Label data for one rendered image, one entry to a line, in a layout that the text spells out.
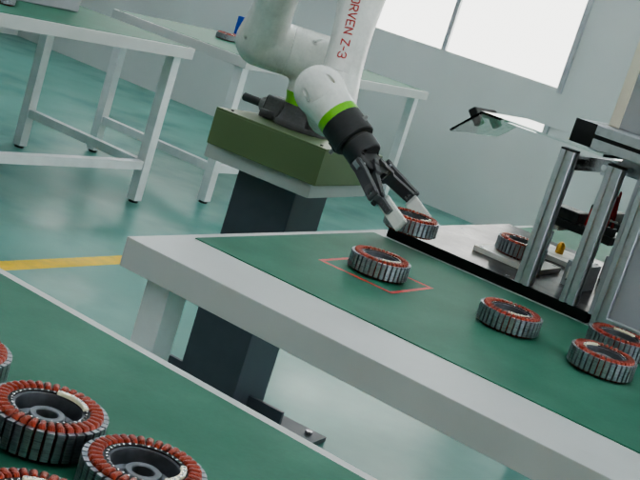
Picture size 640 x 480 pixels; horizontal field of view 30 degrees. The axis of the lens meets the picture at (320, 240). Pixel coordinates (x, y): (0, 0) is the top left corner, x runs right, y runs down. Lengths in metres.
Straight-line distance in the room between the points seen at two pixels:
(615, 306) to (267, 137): 1.02
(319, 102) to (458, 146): 5.47
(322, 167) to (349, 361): 1.23
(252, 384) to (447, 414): 1.63
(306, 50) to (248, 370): 0.84
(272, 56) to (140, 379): 1.77
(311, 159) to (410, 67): 5.29
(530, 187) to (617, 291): 5.41
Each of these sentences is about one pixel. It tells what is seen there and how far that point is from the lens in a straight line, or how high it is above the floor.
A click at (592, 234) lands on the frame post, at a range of 2.35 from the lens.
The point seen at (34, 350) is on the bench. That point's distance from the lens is 1.35.
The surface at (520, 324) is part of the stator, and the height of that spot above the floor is 0.78.
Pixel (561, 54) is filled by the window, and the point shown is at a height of 1.20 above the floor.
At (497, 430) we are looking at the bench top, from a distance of 1.60.
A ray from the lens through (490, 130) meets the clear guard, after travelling 2.61.
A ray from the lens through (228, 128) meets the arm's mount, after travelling 2.99.
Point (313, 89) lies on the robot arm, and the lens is 2.49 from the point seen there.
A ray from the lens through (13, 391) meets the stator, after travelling 1.14.
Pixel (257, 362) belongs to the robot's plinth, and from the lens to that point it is 3.18.
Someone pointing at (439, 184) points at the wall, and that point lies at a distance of 7.98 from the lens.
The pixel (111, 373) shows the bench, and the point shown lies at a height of 0.75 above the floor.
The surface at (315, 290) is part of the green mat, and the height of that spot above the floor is 0.75.
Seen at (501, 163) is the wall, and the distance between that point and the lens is 7.79.
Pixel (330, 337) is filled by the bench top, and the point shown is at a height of 0.75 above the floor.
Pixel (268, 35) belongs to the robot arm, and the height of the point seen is 1.05.
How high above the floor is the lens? 1.23
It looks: 12 degrees down
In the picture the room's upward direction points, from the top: 18 degrees clockwise
